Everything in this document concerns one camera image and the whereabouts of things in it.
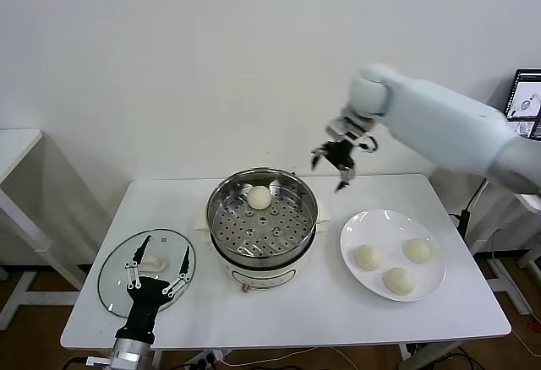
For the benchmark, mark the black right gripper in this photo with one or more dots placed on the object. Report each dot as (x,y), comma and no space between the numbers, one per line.
(340,154)

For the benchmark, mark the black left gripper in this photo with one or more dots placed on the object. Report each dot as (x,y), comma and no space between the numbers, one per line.
(143,302)

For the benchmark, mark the round glass pot lid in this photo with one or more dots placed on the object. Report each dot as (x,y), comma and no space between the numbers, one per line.
(112,273)

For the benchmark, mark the white steamed baozi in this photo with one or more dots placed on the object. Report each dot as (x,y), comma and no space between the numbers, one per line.
(258,198)
(398,282)
(417,251)
(367,258)

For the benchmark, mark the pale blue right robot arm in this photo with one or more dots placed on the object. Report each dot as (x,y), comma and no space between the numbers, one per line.
(444,125)

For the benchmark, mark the stainless steel steamer basket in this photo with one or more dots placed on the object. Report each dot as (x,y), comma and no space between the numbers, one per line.
(262,235)

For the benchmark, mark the white table leg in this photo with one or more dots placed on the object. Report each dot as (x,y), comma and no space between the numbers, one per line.
(406,352)
(156,361)

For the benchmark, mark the white power strip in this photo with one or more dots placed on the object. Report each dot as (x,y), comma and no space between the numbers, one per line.
(207,358)

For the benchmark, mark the white electric cooking pot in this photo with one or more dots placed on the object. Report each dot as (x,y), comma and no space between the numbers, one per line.
(262,279)

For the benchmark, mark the black power adapter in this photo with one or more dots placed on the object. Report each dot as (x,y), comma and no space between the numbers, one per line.
(465,220)

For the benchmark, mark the round white plate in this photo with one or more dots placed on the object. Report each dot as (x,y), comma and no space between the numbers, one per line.
(429,275)

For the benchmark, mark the white empty side table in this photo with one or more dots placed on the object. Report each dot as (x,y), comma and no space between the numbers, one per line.
(17,142)

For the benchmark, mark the white laptop side table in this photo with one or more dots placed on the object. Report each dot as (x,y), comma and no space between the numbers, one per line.
(530,205)

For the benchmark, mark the grey open laptop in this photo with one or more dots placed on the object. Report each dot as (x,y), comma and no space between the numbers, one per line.
(528,104)

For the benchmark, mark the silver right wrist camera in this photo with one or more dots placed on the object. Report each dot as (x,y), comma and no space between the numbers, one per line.
(338,127)

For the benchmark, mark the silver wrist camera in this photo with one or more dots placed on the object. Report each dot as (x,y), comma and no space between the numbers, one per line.
(99,361)
(338,127)

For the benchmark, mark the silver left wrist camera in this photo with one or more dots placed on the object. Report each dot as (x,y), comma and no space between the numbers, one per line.
(99,361)

